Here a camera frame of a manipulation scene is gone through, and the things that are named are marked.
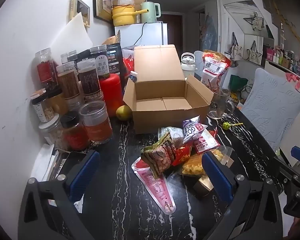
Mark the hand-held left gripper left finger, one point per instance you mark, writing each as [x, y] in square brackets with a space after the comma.
[85, 173]

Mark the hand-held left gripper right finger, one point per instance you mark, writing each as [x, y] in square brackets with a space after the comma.
[217, 177]

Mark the clear bag of yellow chips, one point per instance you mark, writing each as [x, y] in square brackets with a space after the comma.
[193, 166]

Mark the red white label packet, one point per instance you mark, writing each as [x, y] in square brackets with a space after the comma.
[205, 142]

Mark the small red snack packet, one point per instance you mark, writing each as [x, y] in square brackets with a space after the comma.
[185, 157]

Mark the green lollipop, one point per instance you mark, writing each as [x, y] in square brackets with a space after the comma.
[225, 125]

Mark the purple silver snack packet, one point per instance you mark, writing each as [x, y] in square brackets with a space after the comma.
[191, 130]

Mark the white snack packet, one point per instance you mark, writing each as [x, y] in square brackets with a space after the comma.
[173, 135]

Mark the green brown nut packet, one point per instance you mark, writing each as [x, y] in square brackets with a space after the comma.
[160, 155]

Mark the cardboard box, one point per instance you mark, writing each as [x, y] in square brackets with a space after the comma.
[160, 85]

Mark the black lid red jar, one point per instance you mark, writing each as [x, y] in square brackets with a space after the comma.
[73, 131]

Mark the empty clear jar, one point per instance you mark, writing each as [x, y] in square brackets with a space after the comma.
[96, 122]

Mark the clear jar of oats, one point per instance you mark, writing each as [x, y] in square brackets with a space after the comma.
[51, 132]

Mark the pink white triangular packet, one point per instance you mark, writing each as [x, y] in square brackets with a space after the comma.
[155, 185]

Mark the yellow fruit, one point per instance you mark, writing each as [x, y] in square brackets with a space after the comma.
[122, 112]

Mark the glass mug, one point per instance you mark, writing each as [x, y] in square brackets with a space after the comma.
[221, 102]

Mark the pink paper notes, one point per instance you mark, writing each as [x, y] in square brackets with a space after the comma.
[293, 78]

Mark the clear jar orange contents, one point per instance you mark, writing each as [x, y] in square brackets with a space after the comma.
[57, 101]

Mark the small jar white label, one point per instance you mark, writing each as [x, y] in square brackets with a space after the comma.
[40, 105]

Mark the red canister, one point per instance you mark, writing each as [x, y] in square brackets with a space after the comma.
[111, 92]

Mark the clear jar brown contents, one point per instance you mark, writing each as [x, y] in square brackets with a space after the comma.
[67, 81]

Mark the green bag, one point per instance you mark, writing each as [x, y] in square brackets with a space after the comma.
[237, 82]

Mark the clear jar dark label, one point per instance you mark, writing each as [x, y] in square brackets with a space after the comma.
[90, 78]

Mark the row of small bottles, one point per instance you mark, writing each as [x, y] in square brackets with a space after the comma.
[287, 57]

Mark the small white bottle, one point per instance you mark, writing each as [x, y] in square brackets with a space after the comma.
[133, 76]

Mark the red clear nut bag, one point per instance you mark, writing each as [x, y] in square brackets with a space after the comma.
[215, 67]

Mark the hanging tote bag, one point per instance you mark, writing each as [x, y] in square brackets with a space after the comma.
[236, 51]
[254, 52]

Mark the clear jar red contents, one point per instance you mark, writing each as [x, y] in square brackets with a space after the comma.
[43, 67]

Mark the white water jug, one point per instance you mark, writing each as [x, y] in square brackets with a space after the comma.
[188, 63]

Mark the black snack bag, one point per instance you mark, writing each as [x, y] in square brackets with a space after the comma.
[113, 57]

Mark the grey blue chair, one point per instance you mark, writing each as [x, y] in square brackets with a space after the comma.
[198, 56]

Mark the wooden board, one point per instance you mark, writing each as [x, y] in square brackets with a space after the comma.
[110, 40]

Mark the white foam board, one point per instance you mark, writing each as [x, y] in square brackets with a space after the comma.
[77, 32]

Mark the blue plastic bag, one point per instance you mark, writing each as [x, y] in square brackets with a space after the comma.
[211, 32]

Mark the brown door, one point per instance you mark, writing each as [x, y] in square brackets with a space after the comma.
[172, 30]

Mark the white refrigerator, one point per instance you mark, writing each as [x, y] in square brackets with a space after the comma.
[150, 33]

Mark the yellow pot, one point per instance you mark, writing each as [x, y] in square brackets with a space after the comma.
[123, 15]

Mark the framed picture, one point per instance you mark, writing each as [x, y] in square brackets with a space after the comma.
[102, 0]

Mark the green kettle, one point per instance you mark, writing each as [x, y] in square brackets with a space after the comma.
[150, 11]

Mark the star shaped wall bag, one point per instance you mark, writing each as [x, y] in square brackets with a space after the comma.
[255, 22]

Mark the cream wall panel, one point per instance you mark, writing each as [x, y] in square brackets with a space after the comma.
[80, 10]

